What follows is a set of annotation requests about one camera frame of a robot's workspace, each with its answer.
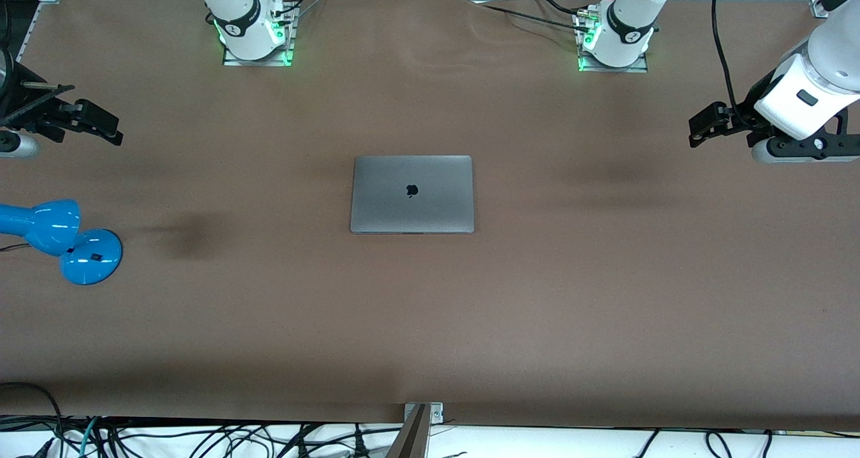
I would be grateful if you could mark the brown paper table cover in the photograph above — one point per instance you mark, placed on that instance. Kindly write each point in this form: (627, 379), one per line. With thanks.
(605, 297)

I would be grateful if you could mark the grey aluminium bar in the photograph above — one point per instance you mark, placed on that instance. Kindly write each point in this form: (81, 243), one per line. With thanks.
(410, 441)

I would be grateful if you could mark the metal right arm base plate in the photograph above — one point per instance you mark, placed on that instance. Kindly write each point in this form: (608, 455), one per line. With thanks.
(235, 62)

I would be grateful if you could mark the small metal edge bracket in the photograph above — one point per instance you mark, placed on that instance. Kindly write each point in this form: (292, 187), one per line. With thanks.
(437, 414)

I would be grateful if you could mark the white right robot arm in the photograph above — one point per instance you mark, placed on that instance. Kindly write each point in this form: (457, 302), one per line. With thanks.
(242, 15)

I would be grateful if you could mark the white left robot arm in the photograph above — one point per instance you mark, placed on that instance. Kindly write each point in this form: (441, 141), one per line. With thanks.
(826, 62)

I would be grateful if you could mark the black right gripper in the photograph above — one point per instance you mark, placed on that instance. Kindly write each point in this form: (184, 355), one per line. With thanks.
(27, 111)

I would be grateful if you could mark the blue desk lamp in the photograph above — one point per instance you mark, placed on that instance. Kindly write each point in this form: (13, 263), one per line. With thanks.
(91, 256)

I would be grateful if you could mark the grey laptop with black keyboard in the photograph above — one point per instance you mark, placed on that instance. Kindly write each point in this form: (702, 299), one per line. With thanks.
(412, 206)

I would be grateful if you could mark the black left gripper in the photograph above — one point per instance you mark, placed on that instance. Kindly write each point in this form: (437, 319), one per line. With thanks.
(740, 119)

